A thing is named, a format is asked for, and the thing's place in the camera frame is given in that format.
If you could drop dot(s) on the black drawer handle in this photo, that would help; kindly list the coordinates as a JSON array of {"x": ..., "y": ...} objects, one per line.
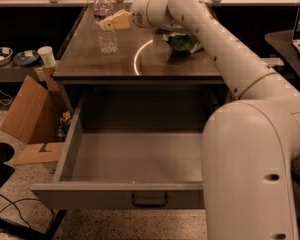
[{"x": 149, "y": 201}]

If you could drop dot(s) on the green chip bag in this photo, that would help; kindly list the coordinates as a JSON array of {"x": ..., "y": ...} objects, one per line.
[{"x": 183, "y": 43}]

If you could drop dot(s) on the dark round side table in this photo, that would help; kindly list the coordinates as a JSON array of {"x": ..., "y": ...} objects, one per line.
[{"x": 282, "y": 42}]

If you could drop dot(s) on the open grey top drawer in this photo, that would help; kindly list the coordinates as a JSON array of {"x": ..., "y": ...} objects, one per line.
[{"x": 107, "y": 159}]

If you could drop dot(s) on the white paper cup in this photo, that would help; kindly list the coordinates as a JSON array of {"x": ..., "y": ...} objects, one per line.
[{"x": 46, "y": 54}]

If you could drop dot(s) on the clear plastic water bottle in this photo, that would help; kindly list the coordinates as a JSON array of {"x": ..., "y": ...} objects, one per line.
[{"x": 103, "y": 9}]

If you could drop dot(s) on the grey drawer cabinet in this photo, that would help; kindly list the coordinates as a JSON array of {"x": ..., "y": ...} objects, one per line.
[{"x": 144, "y": 75}]

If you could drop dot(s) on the dark blue bowl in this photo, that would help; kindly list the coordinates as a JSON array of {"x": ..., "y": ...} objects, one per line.
[{"x": 26, "y": 58}]

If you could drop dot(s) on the low grey side shelf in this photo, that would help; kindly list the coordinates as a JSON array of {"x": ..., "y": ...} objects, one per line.
[{"x": 12, "y": 73}]

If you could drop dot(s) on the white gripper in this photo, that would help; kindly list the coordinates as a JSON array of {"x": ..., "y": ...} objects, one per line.
[{"x": 137, "y": 15}]

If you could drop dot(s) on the brown cardboard box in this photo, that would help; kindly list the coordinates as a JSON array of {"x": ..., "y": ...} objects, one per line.
[{"x": 34, "y": 118}]

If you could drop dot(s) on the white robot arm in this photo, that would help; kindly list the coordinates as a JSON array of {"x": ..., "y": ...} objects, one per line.
[{"x": 249, "y": 144}]

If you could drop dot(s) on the blue patterned bowl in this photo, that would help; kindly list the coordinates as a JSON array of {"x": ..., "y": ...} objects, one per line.
[{"x": 5, "y": 55}]

